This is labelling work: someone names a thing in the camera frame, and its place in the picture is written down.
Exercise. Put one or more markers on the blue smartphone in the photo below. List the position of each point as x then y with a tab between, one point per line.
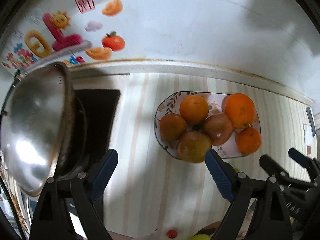
311	121

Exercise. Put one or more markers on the brown green round fruit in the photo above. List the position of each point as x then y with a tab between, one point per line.
192	147

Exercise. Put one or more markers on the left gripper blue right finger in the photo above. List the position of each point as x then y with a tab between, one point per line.
222	173

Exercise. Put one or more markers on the steel wok lid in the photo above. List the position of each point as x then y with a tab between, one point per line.
37	119

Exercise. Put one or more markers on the floral oval ceramic plate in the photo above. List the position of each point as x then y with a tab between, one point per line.
216	102

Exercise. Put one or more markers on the red cherry tomato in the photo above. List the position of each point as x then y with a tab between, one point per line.
172	234

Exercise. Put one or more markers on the wok with steel handle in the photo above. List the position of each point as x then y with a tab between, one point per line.
72	150

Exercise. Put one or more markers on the brown orange round fruit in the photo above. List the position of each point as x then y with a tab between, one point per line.
172	126

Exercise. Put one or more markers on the small orange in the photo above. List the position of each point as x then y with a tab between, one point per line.
194	109
248	141

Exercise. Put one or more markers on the green apple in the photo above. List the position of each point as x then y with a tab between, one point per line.
200	237

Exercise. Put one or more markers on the colourful wall sticker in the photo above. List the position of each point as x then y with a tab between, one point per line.
71	31

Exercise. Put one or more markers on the black induction cooktop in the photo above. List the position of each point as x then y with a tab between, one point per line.
100	107

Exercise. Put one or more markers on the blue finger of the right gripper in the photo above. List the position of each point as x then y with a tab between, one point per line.
301	159
272	168

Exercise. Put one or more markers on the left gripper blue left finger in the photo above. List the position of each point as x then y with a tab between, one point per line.
100	174

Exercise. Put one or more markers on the dark red round fruit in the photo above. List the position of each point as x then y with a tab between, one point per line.
219	128

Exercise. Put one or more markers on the large orange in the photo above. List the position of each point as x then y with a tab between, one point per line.
240	109

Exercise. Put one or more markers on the white paper sheet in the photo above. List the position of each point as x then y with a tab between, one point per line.
308	137

